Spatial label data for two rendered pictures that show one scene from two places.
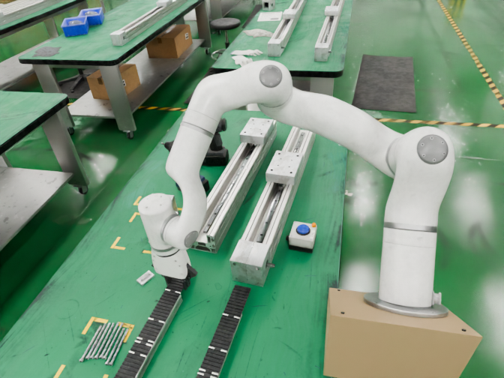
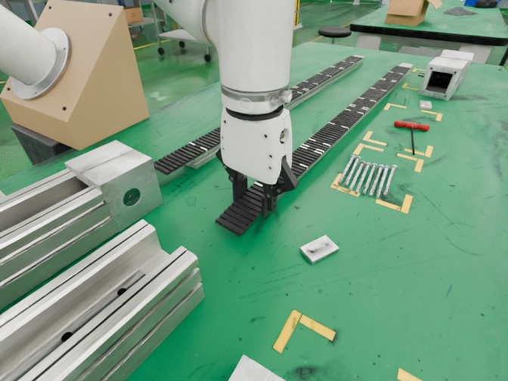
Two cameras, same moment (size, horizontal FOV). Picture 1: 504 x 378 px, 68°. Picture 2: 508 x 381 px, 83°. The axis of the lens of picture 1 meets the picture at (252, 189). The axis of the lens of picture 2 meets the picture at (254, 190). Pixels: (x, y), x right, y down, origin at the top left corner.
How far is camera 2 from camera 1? 1.28 m
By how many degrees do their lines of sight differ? 102
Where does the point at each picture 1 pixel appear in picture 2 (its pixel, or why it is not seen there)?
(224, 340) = (218, 132)
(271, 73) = not seen: outside the picture
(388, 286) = (38, 37)
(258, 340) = (182, 143)
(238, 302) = (178, 155)
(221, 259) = not seen: hidden behind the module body
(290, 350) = (159, 131)
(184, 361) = not seen: hidden behind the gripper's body
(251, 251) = (104, 160)
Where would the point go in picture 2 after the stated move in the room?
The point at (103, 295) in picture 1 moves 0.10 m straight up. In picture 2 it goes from (404, 243) to (428, 192)
